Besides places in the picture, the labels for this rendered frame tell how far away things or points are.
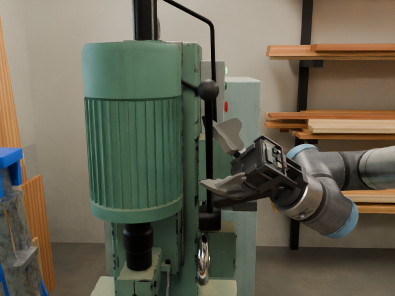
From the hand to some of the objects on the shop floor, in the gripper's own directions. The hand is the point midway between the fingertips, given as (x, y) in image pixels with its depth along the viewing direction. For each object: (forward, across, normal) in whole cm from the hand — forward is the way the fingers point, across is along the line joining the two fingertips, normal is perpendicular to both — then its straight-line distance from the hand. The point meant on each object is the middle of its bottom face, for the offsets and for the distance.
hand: (197, 147), depth 66 cm
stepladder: (-39, +21, +161) cm, 167 cm away
